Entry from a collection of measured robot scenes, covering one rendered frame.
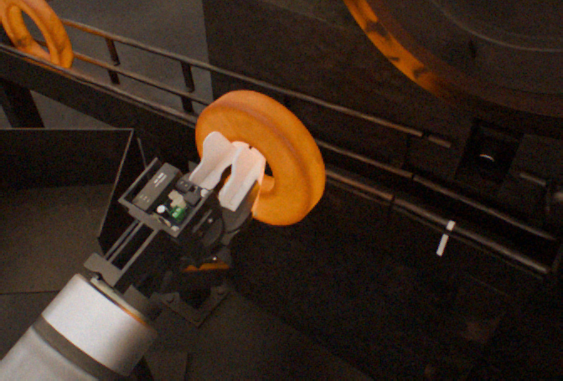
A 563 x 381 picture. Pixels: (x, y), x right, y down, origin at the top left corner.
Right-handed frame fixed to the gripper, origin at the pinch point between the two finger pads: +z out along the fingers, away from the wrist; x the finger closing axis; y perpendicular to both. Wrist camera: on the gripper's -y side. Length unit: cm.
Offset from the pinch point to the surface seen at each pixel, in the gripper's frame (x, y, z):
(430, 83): -12.7, 1.8, 14.5
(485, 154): -18.9, -15.7, 21.1
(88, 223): 27.2, -20.8, -14.3
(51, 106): 139, -93, 21
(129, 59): 140, -104, 60
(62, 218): 31.8, -20.8, -15.7
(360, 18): -4.0, 6.4, 15.8
